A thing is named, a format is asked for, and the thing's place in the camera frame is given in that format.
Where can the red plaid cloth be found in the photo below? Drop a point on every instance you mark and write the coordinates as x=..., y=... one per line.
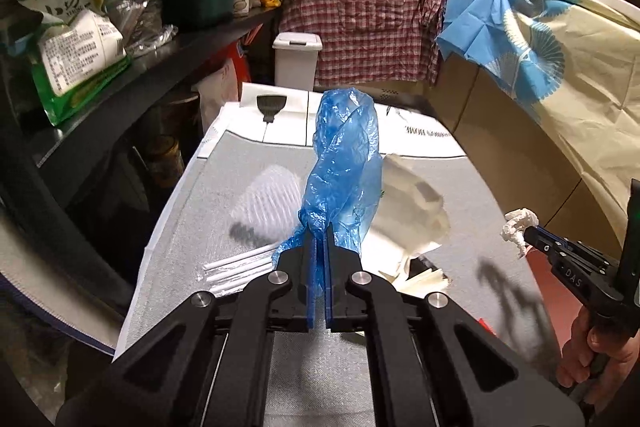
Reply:
x=360, y=32

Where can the white straws in clear wrapper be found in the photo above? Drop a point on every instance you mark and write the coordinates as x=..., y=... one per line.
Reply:
x=235, y=269

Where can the white plastic bag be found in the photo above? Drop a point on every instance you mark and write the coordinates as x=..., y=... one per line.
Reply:
x=217, y=92

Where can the green white printed food packet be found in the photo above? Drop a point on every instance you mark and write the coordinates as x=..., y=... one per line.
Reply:
x=75, y=62

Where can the person's right hand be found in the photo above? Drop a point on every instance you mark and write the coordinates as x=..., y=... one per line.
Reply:
x=580, y=347

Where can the cream pleated paper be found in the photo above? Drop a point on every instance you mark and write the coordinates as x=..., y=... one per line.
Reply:
x=420, y=282

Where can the beige cabinet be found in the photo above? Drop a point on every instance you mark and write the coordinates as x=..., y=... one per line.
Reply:
x=480, y=107

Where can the clear ribbed plastic cup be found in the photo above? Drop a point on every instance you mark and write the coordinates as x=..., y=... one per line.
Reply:
x=272, y=197

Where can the white tissue ball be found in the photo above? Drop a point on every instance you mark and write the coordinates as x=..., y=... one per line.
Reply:
x=517, y=229

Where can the white plastic trash bin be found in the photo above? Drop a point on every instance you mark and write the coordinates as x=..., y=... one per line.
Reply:
x=296, y=59

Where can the clear plastic bags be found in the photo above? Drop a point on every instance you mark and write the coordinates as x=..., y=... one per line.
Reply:
x=142, y=22

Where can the blue plastic bag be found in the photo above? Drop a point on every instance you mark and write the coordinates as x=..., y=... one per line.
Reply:
x=345, y=167

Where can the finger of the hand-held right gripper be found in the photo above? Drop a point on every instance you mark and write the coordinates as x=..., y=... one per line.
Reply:
x=570, y=244
x=575, y=274

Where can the black shelf rack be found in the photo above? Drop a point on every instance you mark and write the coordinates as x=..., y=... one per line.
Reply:
x=165, y=52

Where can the brown tin can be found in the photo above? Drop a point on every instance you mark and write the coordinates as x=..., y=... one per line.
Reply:
x=165, y=159

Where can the blue cream patterned cloth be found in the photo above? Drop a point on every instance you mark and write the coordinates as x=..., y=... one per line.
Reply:
x=550, y=57

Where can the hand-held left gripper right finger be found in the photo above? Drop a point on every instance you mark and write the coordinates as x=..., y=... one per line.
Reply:
x=330, y=292

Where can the crumpled white paper napkin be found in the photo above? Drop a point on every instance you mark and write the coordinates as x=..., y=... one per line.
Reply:
x=410, y=207

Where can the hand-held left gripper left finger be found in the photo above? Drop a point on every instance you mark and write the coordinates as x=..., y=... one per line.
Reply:
x=312, y=292

